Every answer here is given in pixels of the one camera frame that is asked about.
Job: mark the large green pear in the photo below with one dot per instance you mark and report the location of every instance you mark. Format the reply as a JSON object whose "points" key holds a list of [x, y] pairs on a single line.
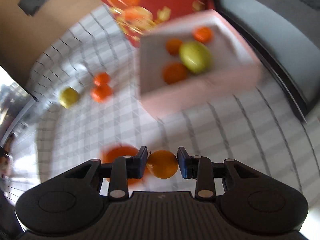
{"points": [[195, 56]]}

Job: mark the pink cardboard box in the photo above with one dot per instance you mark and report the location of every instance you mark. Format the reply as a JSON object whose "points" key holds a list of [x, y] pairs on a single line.
{"points": [[235, 67]]}

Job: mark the dark monitor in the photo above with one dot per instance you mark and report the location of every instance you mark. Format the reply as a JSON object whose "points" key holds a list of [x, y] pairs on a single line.
{"points": [[15, 105]]}

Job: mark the small green pear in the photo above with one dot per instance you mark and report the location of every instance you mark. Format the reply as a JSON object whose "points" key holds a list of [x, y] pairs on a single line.
{"points": [[68, 97]]}

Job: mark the small yellow-orange kumquat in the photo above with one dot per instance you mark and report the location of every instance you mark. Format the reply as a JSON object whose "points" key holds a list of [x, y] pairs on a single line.
{"points": [[162, 164]]}

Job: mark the tangerine with green stem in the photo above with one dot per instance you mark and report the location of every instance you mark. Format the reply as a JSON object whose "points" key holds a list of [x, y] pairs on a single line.
{"points": [[174, 72]]}

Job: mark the red snack bag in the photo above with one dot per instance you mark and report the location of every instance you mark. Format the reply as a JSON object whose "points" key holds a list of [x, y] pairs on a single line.
{"points": [[137, 17]]}

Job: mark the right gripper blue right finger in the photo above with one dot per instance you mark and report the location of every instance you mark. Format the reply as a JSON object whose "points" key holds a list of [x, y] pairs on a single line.
{"points": [[198, 168]]}

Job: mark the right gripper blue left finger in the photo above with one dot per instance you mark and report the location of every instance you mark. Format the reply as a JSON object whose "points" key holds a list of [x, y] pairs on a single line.
{"points": [[128, 163]]}

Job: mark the white black grid tablecloth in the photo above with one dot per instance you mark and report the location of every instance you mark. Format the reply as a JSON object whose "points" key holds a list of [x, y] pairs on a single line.
{"points": [[256, 128]]}

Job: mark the black computer case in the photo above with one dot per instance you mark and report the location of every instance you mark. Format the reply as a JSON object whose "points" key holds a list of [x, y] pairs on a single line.
{"points": [[285, 33]]}

